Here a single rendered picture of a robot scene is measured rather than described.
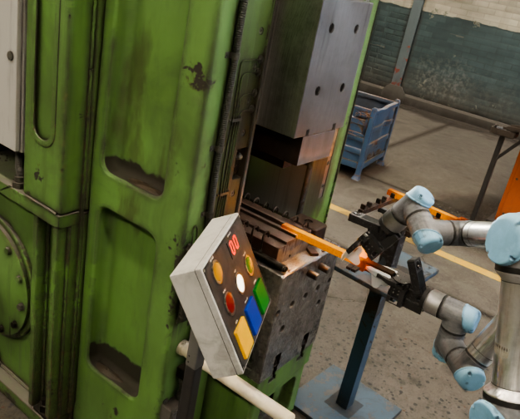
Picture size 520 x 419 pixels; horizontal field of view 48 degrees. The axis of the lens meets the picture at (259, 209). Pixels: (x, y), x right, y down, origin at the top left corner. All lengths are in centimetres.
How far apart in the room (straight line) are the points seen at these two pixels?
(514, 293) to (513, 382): 19
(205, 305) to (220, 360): 15
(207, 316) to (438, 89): 860
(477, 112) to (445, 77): 73
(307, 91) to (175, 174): 44
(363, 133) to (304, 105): 397
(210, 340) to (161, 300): 54
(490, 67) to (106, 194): 804
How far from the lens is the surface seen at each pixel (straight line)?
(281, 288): 192
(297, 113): 172
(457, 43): 963
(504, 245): 137
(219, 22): 156
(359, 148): 573
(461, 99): 963
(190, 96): 162
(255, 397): 185
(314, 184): 228
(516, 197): 540
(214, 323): 134
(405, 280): 186
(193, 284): 131
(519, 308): 140
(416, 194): 174
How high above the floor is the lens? 185
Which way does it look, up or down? 24 degrees down
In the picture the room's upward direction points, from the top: 11 degrees clockwise
